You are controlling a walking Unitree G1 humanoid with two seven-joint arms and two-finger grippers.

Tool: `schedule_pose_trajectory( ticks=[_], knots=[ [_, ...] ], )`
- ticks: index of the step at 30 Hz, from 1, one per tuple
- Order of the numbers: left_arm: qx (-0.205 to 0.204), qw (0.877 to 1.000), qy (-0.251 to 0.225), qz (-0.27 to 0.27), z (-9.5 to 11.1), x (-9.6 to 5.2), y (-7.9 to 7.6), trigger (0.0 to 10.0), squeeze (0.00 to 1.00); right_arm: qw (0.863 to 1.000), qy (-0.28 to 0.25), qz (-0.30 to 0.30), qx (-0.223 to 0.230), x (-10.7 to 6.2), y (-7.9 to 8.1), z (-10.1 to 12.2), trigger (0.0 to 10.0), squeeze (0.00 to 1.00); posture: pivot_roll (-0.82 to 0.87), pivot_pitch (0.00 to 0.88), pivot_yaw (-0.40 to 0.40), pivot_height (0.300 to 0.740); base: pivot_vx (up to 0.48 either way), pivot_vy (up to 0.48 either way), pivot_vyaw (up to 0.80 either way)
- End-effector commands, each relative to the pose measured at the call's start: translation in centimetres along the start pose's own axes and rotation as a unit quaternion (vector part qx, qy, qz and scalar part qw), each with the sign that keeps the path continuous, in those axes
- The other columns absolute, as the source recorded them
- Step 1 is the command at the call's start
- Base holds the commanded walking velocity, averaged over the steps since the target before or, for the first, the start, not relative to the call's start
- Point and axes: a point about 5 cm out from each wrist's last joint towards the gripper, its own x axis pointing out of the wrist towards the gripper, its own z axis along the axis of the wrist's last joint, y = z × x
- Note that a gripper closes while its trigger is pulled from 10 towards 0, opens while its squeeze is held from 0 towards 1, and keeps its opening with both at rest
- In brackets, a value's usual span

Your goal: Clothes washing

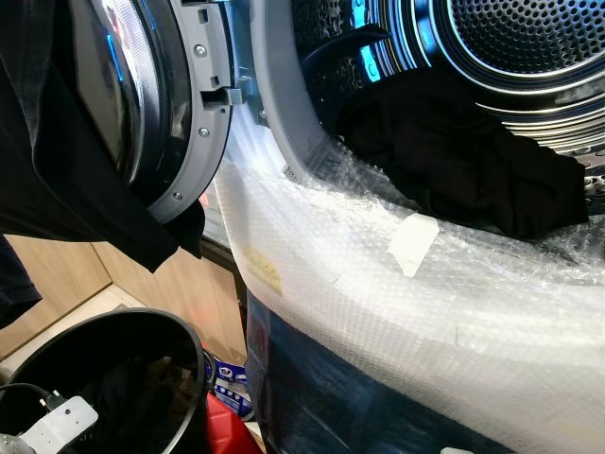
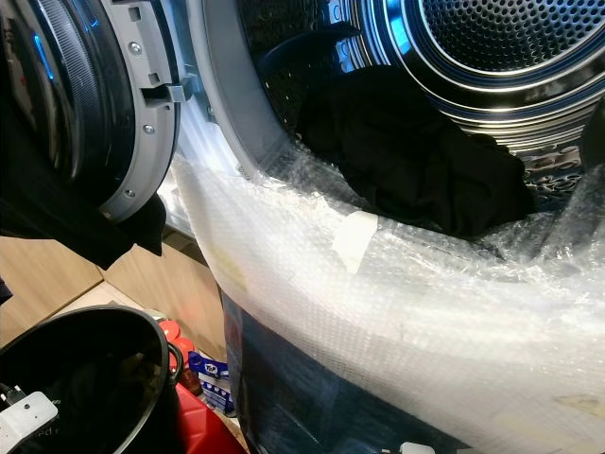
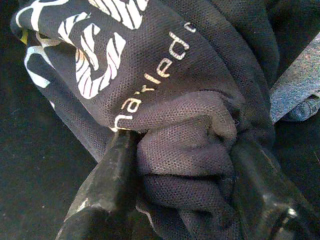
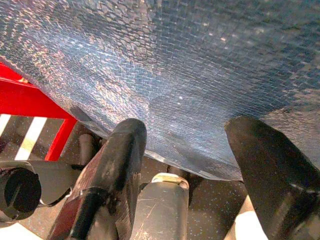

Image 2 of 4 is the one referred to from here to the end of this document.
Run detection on black garment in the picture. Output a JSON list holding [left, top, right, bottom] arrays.
[[0, 0, 167, 306], [293, 88, 536, 239]]

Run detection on dark clothes in bucket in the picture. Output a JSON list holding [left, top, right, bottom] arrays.
[[47, 355, 166, 450]]

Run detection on front-load washing machine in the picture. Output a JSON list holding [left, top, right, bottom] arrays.
[[163, 0, 605, 454]]

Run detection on wooden cabinet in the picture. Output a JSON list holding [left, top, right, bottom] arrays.
[[0, 232, 224, 349]]

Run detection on round washer door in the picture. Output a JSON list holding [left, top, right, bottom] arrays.
[[14, 0, 188, 224]]

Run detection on black laundry bucket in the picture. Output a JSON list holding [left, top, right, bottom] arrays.
[[0, 304, 184, 454]]

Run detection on yellow tape piece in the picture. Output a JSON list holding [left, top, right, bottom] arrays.
[[216, 253, 248, 291]]

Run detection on grey rubber door gasket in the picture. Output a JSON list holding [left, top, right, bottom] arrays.
[[185, 0, 341, 187]]

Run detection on blue and white package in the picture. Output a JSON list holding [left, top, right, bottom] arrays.
[[187, 349, 238, 418]]

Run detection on red plastic container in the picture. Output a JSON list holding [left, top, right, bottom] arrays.
[[156, 319, 249, 454]]

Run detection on dark drum paddle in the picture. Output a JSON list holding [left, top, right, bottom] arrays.
[[253, 26, 353, 96]]

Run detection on white tape piece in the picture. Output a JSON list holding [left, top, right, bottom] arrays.
[[330, 210, 382, 276]]

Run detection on black garment in drum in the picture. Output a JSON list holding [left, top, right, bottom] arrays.
[[293, 88, 536, 239]]

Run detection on clear bubble wrap sheet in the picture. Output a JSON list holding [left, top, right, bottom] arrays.
[[165, 102, 605, 454]]

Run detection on perforated steel washer drum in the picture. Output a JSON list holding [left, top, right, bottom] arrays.
[[246, 0, 605, 195]]

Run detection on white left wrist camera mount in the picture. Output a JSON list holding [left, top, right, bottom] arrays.
[[0, 392, 63, 454]]

